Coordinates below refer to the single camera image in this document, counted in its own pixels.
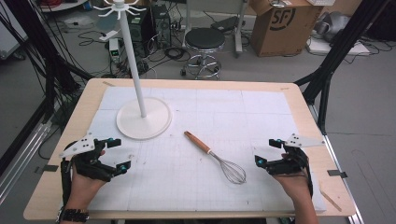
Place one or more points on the black flat device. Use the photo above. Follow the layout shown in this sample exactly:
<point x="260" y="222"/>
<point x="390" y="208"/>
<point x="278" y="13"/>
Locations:
<point x="224" y="23"/>

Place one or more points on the white flat board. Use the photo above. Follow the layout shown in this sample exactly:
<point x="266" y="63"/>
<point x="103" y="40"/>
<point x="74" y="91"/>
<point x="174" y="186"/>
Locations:
<point x="330" y="48"/>

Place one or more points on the aluminium rail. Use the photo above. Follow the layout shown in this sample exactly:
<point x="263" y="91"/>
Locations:
<point x="21" y="161"/>
<point x="339" y="168"/>

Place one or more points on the person's left hand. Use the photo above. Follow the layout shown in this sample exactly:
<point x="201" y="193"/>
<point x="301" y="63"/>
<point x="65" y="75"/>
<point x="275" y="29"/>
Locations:
<point x="82" y="189"/>

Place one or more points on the person's right hand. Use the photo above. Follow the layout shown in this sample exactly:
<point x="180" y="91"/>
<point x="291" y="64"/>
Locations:
<point x="295" y="186"/>

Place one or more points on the black computer tower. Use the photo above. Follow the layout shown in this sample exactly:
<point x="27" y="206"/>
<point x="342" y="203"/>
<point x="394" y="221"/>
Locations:
<point x="162" y="25"/>
<point x="140" y="31"/>

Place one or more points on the white device with green display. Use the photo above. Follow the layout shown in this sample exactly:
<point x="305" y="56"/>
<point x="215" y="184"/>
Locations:
<point x="114" y="49"/>

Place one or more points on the black studded wristband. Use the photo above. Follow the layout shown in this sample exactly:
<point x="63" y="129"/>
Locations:
<point x="73" y="215"/>

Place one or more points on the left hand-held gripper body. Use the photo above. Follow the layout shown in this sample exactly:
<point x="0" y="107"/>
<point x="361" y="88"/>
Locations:
<point x="90" y="165"/>

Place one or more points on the black metal frame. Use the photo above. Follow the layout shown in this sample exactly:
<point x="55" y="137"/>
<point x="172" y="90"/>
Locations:
<point x="339" y="46"/>
<point x="43" y="46"/>

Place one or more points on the thin wooden stick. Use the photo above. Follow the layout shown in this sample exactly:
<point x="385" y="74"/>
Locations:
<point x="330" y="200"/>

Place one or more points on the brown cardboard box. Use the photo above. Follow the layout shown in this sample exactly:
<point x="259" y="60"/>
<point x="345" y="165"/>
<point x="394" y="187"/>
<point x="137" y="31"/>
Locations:
<point x="280" y="34"/>

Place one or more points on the silver grey appliance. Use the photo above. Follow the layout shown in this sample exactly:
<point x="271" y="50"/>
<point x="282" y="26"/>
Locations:
<point x="334" y="25"/>

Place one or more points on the black round stool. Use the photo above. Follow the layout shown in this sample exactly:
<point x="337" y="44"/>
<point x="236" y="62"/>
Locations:
<point x="204" y="39"/>

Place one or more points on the white hook rack stand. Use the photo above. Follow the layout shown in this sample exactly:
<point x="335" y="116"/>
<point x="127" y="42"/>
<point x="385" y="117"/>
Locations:
<point x="146" y="119"/>

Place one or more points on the black tape strip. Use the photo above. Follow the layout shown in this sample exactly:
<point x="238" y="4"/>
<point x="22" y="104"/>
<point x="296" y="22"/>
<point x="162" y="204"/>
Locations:
<point x="49" y="168"/>
<point x="337" y="174"/>

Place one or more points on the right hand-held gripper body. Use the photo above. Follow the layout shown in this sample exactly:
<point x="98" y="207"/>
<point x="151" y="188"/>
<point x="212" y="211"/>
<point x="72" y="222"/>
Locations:
<point x="289" y="165"/>

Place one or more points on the white grid mat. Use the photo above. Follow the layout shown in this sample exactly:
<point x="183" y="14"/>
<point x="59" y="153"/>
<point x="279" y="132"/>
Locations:
<point x="218" y="109"/>

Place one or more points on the white power strip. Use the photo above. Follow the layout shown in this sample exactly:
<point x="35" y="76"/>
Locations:
<point x="109" y="35"/>

